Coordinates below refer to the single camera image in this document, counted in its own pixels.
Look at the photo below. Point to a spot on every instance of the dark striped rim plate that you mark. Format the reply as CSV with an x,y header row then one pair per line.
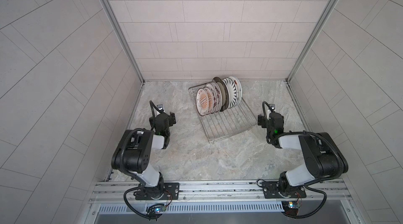
x,y
224,93

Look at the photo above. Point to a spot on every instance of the left green circuit board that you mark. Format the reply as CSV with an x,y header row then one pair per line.
x,y
156,210

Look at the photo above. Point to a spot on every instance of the green circuit board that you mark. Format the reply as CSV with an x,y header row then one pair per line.
x,y
291,207
156,210

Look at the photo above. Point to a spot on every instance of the right green circuit board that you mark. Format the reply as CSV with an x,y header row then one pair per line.
x,y
291,207

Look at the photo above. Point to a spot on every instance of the front orange sunburst plate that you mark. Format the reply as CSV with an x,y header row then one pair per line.
x,y
202,102

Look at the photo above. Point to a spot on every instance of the white watermelon plate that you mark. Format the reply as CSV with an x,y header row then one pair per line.
x,y
239,89

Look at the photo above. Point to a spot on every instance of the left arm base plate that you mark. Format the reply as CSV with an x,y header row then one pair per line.
x,y
165,191

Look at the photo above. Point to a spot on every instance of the wire metal dish rack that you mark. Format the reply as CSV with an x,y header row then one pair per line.
x,y
222,125

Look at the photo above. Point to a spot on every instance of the white blue radial plate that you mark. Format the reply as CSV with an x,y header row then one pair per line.
x,y
232,91

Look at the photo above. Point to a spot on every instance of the aluminium front rail frame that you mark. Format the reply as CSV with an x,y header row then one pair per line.
x,y
246,196

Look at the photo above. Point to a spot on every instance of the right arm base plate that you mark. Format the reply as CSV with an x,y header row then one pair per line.
x,y
271,189

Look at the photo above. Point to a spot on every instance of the orange sunburst plate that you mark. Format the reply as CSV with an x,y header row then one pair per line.
x,y
210,100
202,102

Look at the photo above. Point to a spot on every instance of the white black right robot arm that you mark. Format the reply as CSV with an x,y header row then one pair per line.
x,y
323,160

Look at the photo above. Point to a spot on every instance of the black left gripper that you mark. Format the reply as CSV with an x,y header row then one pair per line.
x,y
162,136

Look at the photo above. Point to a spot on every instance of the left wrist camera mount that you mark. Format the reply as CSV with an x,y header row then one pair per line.
x,y
160,108

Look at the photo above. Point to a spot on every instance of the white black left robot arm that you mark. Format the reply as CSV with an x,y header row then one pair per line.
x,y
133,154

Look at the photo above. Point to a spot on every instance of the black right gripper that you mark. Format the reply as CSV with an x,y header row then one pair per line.
x,y
274,137

